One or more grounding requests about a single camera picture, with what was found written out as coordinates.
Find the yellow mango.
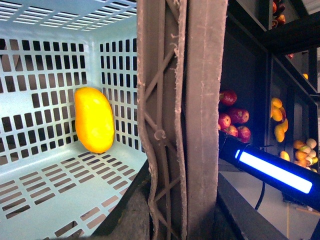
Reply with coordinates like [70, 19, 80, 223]
[74, 87, 115, 154]

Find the brown basket handle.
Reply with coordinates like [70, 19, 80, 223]
[137, 0, 228, 240]

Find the turquoise plastic shopping basket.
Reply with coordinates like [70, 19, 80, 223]
[0, 0, 147, 240]

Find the dark wooden display stand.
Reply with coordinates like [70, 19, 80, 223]
[217, 0, 320, 240]

